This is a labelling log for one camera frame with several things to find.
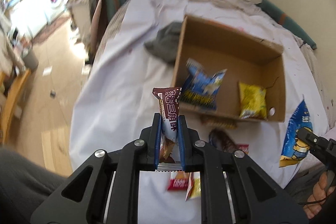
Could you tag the grey crumpled cloth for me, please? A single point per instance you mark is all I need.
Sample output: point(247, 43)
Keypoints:
point(165, 45)

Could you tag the blue chips bag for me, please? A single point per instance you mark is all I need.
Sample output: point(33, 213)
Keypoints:
point(199, 89)

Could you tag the brown cardboard box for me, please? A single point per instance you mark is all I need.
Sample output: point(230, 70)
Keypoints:
point(246, 59)

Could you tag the yellow red small packet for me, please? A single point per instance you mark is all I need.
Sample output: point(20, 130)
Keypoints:
point(194, 186)

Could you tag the blue cartoon snack bag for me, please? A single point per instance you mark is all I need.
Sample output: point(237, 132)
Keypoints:
point(294, 150)

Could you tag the white washing machine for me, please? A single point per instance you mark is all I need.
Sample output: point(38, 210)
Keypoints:
point(44, 12)

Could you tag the red white snack packet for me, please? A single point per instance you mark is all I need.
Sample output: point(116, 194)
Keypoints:
point(179, 180)

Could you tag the brown white snack bar packet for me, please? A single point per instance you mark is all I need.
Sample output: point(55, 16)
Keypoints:
point(168, 99)

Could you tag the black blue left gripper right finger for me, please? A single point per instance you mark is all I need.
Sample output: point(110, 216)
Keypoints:
point(234, 189)

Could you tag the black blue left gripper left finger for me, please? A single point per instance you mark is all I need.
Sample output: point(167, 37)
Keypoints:
point(104, 189)

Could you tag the teal orange pillow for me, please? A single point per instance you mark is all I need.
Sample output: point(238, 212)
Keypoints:
point(286, 21)

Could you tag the grey trash bin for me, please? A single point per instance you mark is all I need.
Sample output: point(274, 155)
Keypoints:
point(30, 59)

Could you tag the wooden chair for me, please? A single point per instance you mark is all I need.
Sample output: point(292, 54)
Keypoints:
point(9, 104)

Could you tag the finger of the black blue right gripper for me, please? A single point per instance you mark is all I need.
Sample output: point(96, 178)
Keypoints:
point(319, 147)

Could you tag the dark brown snack packet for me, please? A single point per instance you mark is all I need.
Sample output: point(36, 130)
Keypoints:
point(221, 141)

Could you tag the yellow snack packet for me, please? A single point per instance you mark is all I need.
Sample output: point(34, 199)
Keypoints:
point(252, 101)

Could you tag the person's right hand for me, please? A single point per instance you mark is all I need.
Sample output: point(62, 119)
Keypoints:
point(319, 193)

